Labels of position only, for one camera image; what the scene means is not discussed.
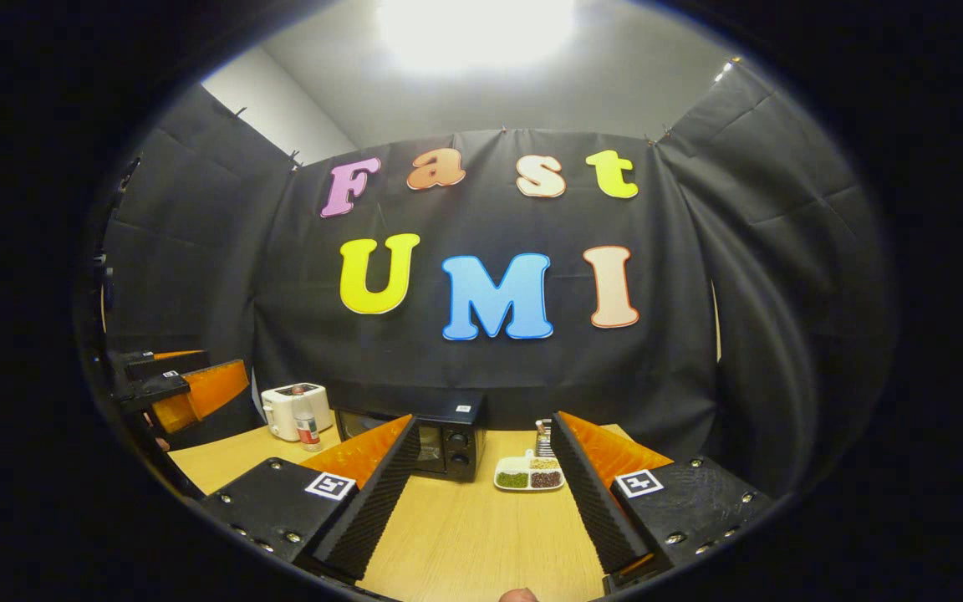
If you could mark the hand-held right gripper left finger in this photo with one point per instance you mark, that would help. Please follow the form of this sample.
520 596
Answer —
373 502

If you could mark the white toaster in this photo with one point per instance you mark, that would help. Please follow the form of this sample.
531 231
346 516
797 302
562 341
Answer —
277 414

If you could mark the black electric oven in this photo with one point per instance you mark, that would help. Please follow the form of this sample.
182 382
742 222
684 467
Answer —
456 447

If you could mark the heap of green beans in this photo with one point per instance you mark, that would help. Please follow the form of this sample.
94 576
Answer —
512 480

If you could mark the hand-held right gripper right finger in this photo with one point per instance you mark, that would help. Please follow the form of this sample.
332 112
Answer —
590 502

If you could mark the heap of yellow beans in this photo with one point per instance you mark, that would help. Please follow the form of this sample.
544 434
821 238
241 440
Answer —
543 464

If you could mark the black backdrop cloth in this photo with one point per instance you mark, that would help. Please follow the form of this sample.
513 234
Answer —
532 368

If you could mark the heap of dark red beans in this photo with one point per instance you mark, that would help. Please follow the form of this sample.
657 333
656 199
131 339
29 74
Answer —
546 480

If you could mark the clear plastic bottle red label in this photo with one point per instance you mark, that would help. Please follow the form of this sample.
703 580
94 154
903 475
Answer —
307 426

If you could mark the white divided tray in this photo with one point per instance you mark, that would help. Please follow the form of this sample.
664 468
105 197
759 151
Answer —
502 466

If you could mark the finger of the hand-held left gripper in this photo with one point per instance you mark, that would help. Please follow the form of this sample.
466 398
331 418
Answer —
210 391
168 364

